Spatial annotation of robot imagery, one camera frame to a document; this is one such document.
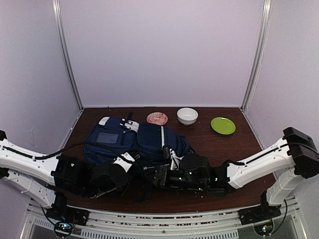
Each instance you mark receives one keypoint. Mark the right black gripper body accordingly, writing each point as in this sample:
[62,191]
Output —
[163,170]

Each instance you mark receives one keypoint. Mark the navy blue backpack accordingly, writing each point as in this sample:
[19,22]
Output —
[143,140]

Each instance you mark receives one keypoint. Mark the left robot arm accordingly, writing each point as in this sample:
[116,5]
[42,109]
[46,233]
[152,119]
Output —
[33,174]

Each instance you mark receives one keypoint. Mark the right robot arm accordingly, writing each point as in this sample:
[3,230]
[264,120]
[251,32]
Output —
[295,153]

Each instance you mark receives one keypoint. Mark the red patterned small bowl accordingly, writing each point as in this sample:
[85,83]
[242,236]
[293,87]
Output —
[158,118]

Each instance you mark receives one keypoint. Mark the white ceramic bowl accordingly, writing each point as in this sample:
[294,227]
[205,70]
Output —
[187,116]

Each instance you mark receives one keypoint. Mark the green plate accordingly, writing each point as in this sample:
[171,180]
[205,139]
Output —
[223,125]

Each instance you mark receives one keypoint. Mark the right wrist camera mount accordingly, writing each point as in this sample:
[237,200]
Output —
[171,157]

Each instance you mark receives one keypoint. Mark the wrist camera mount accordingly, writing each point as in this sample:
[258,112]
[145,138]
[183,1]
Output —
[125,161]
[171,157]

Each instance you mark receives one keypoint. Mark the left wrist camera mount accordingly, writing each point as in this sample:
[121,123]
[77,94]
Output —
[125,161]

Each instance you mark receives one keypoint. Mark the front aluminium rail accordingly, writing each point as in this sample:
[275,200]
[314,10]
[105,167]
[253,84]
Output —
[221,224]

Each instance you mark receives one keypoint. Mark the right aluminium frame post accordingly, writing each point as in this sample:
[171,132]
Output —
[262,37]

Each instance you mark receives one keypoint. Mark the aluminium frame post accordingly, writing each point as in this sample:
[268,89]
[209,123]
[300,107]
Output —
[262,37]
[65,53]

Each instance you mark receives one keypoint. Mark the left aluminium frame post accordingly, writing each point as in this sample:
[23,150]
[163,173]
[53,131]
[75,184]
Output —
[65,53]

